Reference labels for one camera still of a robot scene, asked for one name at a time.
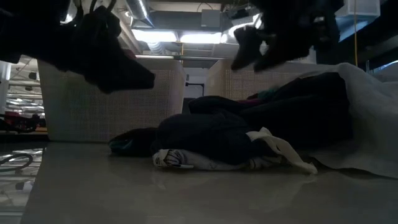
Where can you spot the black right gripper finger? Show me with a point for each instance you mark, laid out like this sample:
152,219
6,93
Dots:
247,46
269,57

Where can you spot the teal garment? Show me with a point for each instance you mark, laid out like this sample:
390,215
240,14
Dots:
268,93

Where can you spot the maroon garment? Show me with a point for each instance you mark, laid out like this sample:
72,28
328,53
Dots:
255,101

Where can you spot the dark navy garment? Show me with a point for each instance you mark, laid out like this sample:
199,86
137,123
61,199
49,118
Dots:
118,74
211,133

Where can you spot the large white cloth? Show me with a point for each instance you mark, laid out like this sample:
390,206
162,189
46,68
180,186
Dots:
373,124

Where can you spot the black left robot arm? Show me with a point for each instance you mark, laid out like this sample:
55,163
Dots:
25,31

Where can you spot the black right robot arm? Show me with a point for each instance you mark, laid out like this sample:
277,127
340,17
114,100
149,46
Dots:
328,25

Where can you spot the white perforated plastic bin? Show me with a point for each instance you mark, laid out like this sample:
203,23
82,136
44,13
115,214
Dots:
109,105
236,84

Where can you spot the grey ceiling box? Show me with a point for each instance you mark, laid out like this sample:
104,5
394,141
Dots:
211,18

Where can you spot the fluorescent ceiling light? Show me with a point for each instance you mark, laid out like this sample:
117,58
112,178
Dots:
154,35
200,38

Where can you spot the grey horizontal pipe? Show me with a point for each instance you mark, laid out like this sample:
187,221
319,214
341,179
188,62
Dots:
186,57

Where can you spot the pale blue box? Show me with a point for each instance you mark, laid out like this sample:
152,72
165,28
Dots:
357,18

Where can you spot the white pillar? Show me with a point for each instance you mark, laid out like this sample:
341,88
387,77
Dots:
3,90

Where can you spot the black teal-lined garment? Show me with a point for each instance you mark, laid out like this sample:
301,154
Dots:
136,140

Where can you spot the red and black equipment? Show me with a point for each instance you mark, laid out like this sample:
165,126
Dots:
14,118

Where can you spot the white leaf print cloth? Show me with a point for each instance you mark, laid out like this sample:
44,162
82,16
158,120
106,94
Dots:
186,160

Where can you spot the silver ventilation duct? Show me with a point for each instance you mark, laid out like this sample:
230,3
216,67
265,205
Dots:
69,14
140,11

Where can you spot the ribbed flexible duct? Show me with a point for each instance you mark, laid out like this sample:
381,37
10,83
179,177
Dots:
155,47

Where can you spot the black pipe bracket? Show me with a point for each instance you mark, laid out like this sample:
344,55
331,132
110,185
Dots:
196,84

